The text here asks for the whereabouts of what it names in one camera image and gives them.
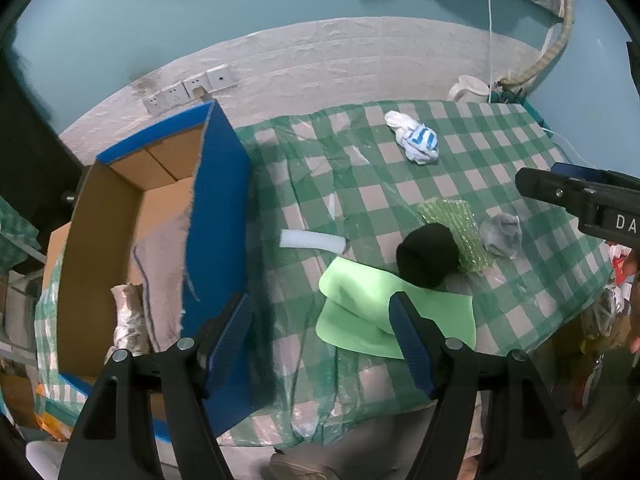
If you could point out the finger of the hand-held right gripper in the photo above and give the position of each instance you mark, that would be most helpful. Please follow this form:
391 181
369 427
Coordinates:
555 189
582 172

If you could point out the white foam tube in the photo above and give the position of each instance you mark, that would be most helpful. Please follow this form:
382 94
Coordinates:
310 241

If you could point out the blue-edged cardboard box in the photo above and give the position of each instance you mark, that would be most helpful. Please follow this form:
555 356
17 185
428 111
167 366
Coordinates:
105 240

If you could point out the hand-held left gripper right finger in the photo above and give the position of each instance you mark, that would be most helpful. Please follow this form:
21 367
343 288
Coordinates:
410 345

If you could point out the wide white wall socket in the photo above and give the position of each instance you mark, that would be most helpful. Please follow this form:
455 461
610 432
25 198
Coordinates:
162 100

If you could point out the red and white bag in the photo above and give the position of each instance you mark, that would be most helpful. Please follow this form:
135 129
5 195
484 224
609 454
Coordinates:
620 270

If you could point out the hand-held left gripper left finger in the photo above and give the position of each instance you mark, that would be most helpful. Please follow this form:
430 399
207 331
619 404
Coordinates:
230 340

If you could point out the grey sock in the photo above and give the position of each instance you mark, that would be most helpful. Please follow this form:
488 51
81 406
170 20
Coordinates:
502 235

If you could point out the light green foam sheet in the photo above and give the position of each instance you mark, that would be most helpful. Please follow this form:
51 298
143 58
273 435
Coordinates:
360 290

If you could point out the green checked plastic sheet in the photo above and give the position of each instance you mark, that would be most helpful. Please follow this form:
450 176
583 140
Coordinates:
50 340

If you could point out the white blue-striped plastic bag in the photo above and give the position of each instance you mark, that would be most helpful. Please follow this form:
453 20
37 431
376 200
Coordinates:
417 140

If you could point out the grey towel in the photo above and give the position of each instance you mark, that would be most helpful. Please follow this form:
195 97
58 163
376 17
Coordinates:
165 270

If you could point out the green bubble wrap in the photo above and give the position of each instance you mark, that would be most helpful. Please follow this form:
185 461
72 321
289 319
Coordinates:
450 212

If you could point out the black sock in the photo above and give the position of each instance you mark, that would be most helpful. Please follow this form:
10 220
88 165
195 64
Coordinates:
427 255

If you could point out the small white wall socket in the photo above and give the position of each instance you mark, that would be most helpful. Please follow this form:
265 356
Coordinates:
220 77
194 85

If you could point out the green checked tablecloth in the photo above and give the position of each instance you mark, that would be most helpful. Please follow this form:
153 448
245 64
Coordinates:
380 195

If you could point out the crumpled beige paper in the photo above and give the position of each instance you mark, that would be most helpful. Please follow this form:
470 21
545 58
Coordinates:
127 315

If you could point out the side table with checked cloth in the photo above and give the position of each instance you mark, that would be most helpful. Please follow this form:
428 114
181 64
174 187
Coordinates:
15 235

